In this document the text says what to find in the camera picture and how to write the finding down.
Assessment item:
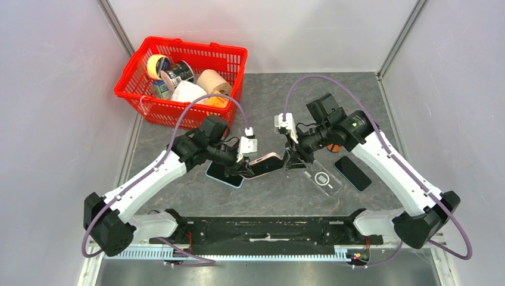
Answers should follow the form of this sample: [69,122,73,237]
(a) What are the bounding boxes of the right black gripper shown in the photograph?
[282,122,332,171]

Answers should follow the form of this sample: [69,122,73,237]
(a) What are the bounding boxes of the clear phone case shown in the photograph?
[303,160,342,197]

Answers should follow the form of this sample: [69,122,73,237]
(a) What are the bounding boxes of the black phone teal edge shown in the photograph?
[334,156,372,192]

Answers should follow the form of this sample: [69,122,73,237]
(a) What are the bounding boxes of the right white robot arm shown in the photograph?
[274,94,460,249]

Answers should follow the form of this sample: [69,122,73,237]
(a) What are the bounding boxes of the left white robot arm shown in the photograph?
[82,115,257,258]

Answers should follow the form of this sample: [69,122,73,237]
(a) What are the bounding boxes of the orange bottle blue cap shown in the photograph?
[327,144,341,153]

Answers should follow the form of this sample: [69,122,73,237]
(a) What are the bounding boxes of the orange small box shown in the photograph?
[205,93,229,108]

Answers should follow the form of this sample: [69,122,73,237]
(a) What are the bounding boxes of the beige tape roll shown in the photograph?
[197,69,232,95]

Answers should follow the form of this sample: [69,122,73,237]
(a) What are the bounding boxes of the blue small box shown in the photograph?
[152,80,172,100]

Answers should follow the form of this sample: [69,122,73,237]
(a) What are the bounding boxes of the dark printed can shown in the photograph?
[160,61,195,91]

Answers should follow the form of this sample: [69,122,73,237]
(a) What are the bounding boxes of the red plastic basket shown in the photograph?
[114,36,248,127]

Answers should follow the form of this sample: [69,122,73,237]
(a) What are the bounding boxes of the yellow tape roll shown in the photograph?
[146,54,171,80]

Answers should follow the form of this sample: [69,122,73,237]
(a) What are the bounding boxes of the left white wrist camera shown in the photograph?
[236,127,258,162]

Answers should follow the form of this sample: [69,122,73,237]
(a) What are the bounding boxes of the white toothed cable duct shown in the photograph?
[103,246,352,262]

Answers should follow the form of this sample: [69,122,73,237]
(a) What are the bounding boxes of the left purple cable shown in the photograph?
[80,93,253,268]

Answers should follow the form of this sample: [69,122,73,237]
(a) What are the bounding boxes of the purple cable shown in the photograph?
[283,74,473,269]
[80,93,253,268]

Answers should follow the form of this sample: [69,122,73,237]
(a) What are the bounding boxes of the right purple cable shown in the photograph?
[283,74,473,269]

